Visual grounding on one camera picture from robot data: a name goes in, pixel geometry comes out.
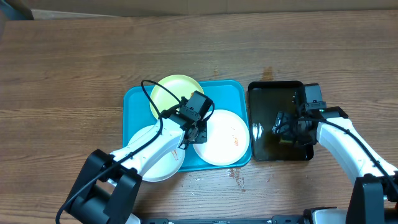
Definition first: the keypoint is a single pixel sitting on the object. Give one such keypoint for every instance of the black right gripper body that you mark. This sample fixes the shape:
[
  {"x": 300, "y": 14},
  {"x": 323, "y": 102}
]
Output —
[{"x": 291, "y": 128}]

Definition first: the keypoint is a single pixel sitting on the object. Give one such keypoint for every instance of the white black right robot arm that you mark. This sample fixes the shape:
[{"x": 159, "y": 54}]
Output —
[{"x": 374, "y": 180}]

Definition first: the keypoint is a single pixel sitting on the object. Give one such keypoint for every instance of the green yellow scrub sponge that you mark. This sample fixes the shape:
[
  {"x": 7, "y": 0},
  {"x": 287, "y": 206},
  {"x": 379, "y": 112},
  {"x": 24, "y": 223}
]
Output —
[{"x": 284, "y": 141}]

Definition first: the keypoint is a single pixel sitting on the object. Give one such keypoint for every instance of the black tray with water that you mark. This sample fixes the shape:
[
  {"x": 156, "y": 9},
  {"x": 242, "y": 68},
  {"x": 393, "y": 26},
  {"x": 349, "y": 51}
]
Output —
[{"x": 266, "y": 99}]

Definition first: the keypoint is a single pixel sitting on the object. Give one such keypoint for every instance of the teal plastic serving tray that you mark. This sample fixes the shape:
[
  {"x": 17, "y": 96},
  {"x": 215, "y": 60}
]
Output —
[{"x": 227, "y": 95}]

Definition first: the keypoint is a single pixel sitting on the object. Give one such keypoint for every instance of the yellow-green plastic plate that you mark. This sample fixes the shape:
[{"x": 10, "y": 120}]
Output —
[{"x": 178, "y": 86}]

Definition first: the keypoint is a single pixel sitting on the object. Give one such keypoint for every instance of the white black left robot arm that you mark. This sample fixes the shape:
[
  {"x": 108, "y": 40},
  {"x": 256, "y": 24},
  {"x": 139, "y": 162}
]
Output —
[{"x": 107, "y": 185}]

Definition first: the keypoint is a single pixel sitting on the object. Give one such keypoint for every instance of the white plate with sauce streak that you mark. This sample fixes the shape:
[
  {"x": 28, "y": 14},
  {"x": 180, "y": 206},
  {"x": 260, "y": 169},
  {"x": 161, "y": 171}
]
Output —
[{"x": 161, "y": 159}]

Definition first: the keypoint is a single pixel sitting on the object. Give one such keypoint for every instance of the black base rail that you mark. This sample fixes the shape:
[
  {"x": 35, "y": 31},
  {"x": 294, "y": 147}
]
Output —
[{"x": 224, "y": 220}]

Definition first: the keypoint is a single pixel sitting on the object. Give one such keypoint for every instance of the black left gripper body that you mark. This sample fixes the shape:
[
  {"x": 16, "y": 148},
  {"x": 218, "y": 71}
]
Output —
[{"x": 201, "y": 134}]

